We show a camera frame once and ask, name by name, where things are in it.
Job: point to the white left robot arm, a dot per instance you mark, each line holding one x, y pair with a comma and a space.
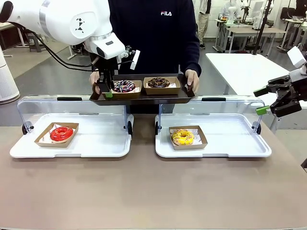
60, 21

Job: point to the yellow glazed donut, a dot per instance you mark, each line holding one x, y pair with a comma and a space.
201, 141

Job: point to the grey workbench table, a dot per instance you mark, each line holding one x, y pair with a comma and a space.
72, 52

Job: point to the chocolate sprinkle donut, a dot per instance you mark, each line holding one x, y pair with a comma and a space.
127, 95

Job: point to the person's right hand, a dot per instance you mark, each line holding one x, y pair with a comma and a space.
94, 79

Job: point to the dark brown serving tray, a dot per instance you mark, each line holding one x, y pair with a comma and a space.
144, 99

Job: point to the large white table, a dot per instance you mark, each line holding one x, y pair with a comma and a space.
239, 69

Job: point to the dark chocolate donut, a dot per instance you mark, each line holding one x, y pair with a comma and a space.
160, 91

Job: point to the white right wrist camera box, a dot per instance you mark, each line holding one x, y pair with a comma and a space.
296, 57

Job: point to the black tripod pole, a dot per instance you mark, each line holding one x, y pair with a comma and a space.
262, 24

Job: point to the person in navy sweater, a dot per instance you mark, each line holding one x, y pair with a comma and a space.
153, 43

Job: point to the grey lab table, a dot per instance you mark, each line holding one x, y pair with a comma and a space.
254, 30

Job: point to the navy sleeved left forearm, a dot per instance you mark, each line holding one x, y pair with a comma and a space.
193, 55

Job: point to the white display case base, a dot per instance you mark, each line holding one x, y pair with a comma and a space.
96, 143
227, 139

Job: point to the red glazed donut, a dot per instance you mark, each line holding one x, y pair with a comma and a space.
55, 135
42, 141

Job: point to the dark donut with colourful sprinkles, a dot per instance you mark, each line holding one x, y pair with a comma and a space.
124, 86

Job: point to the person in white shirt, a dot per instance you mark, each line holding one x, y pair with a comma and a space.
230, 4

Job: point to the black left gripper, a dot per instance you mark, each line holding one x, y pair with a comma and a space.
108, 64

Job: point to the person in beige trousers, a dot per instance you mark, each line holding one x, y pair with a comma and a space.
204, 24

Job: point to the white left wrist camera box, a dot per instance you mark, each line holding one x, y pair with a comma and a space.
135, 60

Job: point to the white cylindrical air purifier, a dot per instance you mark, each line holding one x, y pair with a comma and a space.
7, 79

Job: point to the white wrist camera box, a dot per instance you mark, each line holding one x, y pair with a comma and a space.
296, 57
135, 60

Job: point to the clear display case lid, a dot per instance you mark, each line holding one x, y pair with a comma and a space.
72, 107
211, 107

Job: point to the yellow sprinkled donut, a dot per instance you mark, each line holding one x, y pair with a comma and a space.
177, 137

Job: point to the person's left hand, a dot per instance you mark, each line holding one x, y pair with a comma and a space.
194, 76

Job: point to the chocolate sprinkled donut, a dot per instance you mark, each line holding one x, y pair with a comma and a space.
158, 82

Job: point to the grey step stool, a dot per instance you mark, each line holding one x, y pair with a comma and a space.
38, 48

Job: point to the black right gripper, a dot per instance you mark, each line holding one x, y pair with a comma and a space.
298, 86

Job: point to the small white background robot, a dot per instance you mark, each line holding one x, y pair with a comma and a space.
231, 15

